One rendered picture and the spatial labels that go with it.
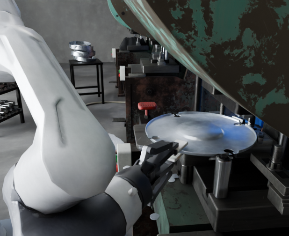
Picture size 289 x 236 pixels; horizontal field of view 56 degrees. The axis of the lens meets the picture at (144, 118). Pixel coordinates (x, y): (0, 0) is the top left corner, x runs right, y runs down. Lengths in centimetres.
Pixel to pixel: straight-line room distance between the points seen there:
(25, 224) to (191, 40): 29
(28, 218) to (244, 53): 30
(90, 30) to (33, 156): 700
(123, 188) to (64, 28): 702
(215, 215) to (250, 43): 45
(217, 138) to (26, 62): 49
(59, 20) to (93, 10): 88
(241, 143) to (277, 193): 15
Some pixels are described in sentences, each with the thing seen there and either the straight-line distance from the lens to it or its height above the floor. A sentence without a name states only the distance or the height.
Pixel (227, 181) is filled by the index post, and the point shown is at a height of 75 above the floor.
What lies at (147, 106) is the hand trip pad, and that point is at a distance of 101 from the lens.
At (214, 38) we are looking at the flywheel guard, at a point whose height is 105.
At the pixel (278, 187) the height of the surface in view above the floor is 74.
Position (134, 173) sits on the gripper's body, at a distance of 47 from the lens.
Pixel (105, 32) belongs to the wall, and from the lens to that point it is 727.
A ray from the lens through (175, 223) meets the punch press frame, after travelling 64.
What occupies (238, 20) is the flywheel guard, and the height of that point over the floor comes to 106.
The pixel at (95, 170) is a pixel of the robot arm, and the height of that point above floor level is 91.
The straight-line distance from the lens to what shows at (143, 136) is 71.
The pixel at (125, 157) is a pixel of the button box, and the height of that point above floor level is 60.
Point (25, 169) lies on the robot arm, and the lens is 35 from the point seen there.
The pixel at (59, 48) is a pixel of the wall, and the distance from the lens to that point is 743.
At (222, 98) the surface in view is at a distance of 73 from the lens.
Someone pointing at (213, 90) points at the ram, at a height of 90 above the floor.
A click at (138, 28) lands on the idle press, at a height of 100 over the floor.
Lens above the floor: 107
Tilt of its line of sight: 20 degrees down
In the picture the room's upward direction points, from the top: straight up
